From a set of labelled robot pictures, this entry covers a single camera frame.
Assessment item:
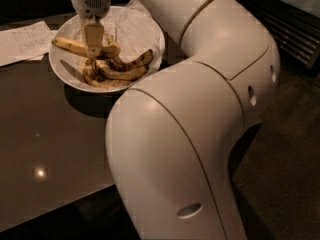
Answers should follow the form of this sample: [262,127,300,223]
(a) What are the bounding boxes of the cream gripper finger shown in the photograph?
[83,19,104,58]

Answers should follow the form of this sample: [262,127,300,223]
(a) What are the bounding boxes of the large yellow banana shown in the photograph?
[51,37,121,59]

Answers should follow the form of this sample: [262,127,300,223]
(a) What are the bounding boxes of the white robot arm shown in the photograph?
[106,0,280,240]

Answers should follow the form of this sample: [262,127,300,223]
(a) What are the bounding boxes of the white paper bowl liner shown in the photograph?
[81,0,164,90]

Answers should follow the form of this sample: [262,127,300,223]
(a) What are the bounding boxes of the white ceramic bowl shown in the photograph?
[49,6,165,94]

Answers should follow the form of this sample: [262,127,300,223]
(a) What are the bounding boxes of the yellow banana bottom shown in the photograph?
[82,67,131,90]

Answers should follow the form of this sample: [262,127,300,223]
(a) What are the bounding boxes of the yellow banana middle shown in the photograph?
[91,61,148,81]

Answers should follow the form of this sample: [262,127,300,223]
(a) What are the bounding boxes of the spotted banana right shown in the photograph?
[106,49,153,72]

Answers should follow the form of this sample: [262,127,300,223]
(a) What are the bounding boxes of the white printed paper sheet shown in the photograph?
[0,21,57,66]

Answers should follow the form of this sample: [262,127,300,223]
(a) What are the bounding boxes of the dark base cabinets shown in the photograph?
[0,0,74,25]

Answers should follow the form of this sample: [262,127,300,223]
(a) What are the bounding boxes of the dark slatted appliance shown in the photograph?
[237,0,320,73]

